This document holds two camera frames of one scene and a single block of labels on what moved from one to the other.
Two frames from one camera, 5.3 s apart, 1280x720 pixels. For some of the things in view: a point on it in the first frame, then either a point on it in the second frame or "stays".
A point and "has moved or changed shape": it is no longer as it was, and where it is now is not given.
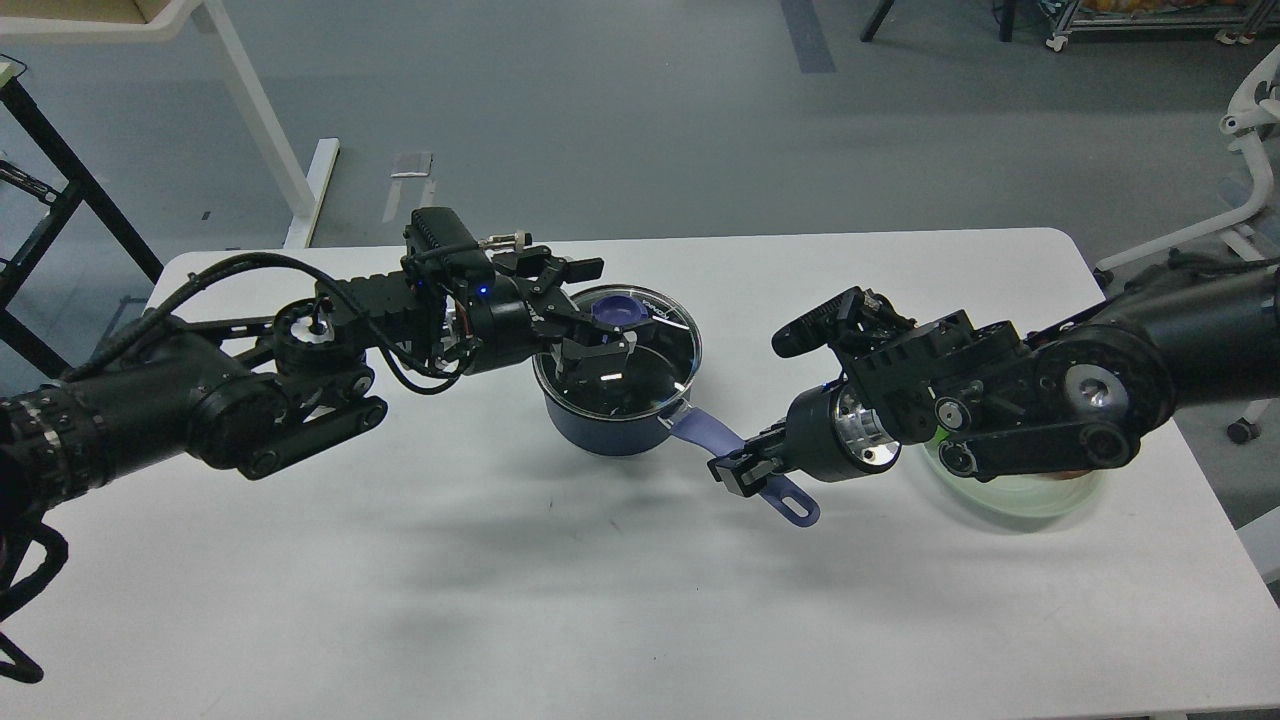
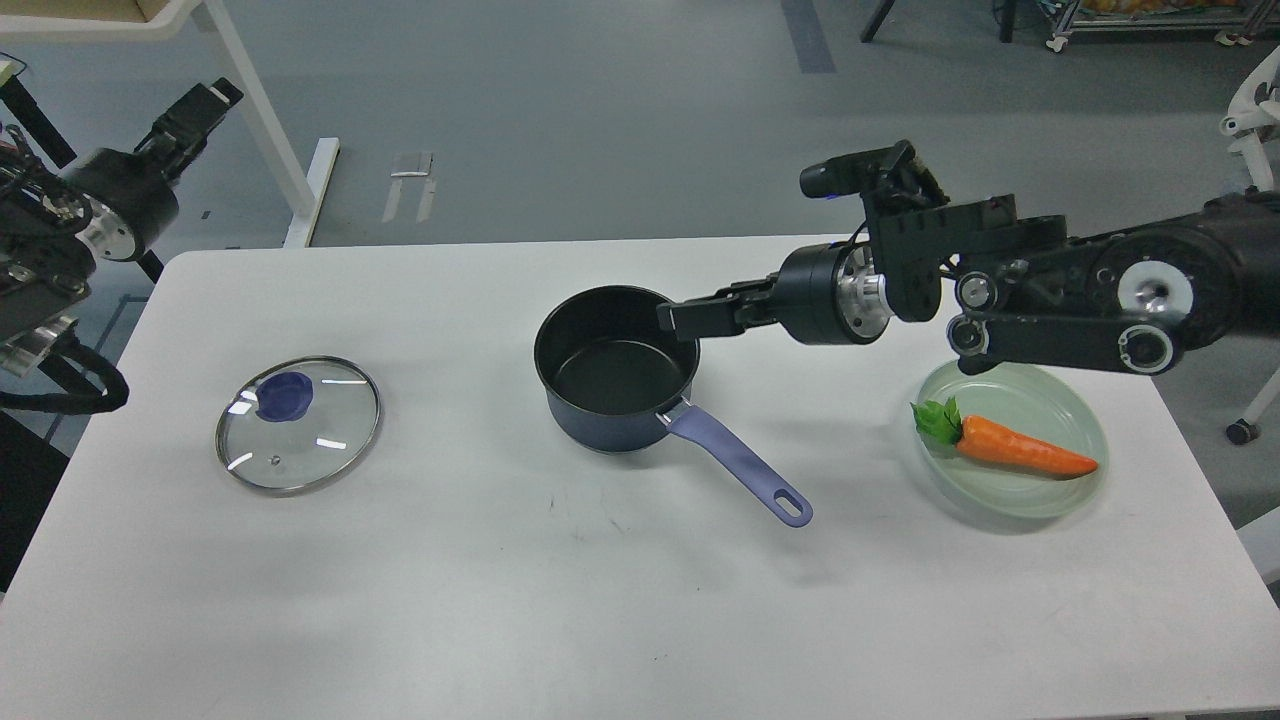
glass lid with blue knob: [660, 369] has moved or changed shape
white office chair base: [1256, 118] stays
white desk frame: [306, 177] stays
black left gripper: [509, 320] to [130, 200]
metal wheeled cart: [1240, 22] stays
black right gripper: [829, 436] to [826, 295]
